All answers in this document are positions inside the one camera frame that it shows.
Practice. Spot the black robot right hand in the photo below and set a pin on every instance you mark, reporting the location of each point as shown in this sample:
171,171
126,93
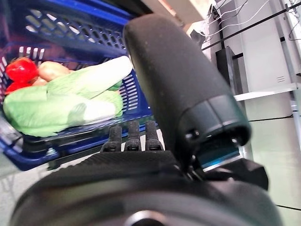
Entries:
176,82

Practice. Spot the blue plastic shopping basket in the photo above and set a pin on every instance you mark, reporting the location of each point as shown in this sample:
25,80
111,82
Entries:
77,14

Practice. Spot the dark grey box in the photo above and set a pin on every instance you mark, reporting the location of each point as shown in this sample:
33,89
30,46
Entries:
227,70

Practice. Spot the white table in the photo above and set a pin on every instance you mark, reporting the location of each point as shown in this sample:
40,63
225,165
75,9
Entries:
258,66

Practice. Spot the black tripod pole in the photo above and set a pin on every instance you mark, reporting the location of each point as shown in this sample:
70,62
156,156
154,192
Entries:
247,27

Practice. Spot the tan potato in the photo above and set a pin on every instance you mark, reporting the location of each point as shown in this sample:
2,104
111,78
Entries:
53,70

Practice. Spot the red toy pepper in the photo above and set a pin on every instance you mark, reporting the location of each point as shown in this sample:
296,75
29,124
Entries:
22,70

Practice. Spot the red tomato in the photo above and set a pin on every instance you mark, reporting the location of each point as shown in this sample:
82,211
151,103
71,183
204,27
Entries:
14,88

